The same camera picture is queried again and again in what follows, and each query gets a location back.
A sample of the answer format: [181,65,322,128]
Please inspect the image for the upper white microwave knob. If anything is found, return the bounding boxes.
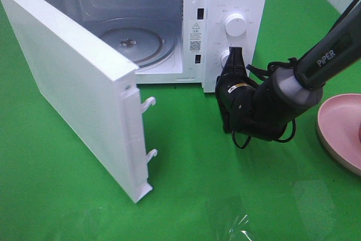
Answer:
[224,11,248,37]

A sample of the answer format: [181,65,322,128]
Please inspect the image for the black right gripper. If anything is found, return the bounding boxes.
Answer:
[215,46,259,136]

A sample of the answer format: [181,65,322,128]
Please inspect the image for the white microwave oven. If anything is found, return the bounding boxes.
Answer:
[45,0,265,93]

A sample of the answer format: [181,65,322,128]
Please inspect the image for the white microwave knob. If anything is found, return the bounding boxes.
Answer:
[220,49,230,68]
[224,11,248,37]

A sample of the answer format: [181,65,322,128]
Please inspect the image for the pink round plate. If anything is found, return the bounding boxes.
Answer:
[316,93,360,176]

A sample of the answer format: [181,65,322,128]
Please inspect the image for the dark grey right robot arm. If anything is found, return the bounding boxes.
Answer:
[215,0,360,141]

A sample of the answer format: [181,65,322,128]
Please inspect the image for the white microwave door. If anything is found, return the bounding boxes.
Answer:
[1,0,157,202]

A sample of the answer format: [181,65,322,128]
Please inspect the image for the lower white microwave knob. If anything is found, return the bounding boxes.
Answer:
[220,49,230,68]

